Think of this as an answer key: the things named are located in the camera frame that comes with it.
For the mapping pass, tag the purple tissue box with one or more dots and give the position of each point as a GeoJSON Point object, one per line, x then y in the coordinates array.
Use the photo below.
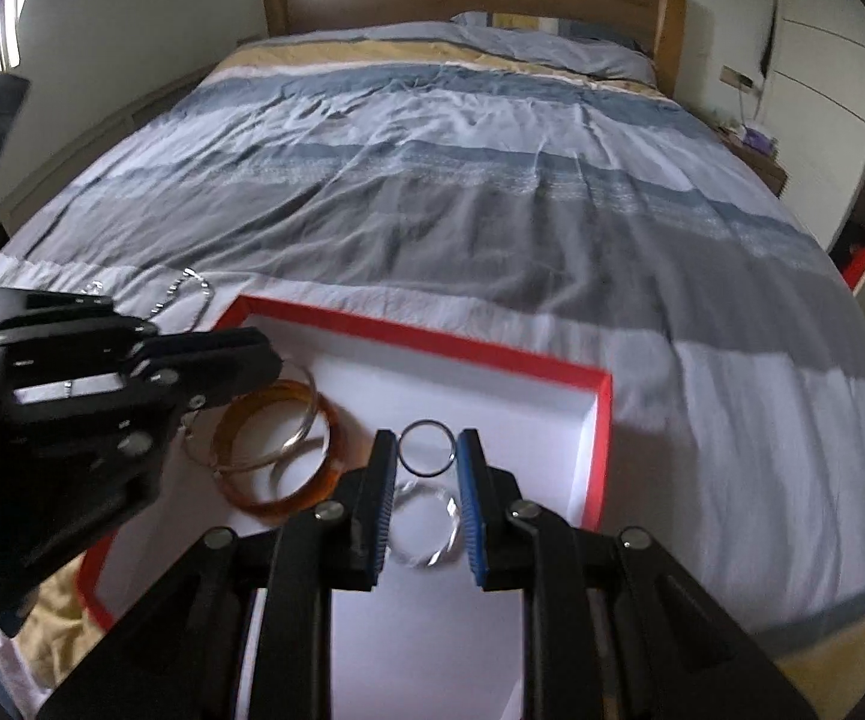
{"type": "Point", "coordinates": [761, 141]}

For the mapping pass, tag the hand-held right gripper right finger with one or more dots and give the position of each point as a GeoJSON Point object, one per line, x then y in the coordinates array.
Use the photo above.
{"type": "Point", "coordinates": [472, 510]}

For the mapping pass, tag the striped pillow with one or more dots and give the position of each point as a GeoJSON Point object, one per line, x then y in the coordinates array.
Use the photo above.
{"type": "Point", "coordinates": [552, 45]}

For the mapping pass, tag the thin silver bangle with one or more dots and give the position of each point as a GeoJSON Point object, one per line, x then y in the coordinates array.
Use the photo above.
{"type": "Point", "coordinates": [305, 431]}

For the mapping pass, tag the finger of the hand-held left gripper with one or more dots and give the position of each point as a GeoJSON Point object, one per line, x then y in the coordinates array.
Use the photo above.
{"type": "Point", "coordinates": [42, 315]}
{"type": "Point", "coordinates": [215, 360]}

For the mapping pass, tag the red plastic item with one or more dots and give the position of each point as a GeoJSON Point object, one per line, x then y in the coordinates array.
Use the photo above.
{"type": "Point", "coordinates": [860, 259]}

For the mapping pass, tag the striped duvet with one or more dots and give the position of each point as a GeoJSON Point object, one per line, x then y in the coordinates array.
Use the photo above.
{"type": "Point", "coordinates": [440, 202]}

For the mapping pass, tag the red jewelry box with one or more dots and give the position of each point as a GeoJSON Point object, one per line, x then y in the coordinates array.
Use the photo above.
{"type": "Point", "coordinates": [477, 375]}

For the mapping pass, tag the white wardrobe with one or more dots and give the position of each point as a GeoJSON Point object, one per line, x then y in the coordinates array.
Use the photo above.
{"type": "Point", "coordinates": [822, 90]}

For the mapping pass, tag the wooden nightstand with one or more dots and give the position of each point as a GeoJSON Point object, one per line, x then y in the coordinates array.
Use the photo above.
{"type": "Point", "coordinates": [759, 169]}

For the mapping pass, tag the wall socket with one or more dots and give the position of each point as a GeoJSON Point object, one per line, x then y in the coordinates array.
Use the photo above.
{"type": "Point", "coordinates": [740, 79]}

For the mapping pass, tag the twisted silver bangle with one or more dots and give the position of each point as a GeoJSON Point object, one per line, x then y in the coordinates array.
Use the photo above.
{"type": "Point", "coordinates": [421, 561]}

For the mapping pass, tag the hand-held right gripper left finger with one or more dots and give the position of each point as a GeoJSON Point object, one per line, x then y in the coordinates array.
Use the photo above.
{"type": "Point", "coordinates": [384, 495]}

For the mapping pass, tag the amber bangle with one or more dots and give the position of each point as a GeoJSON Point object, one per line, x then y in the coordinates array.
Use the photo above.
{"type": "Point", "coordinates": [330, 457]}

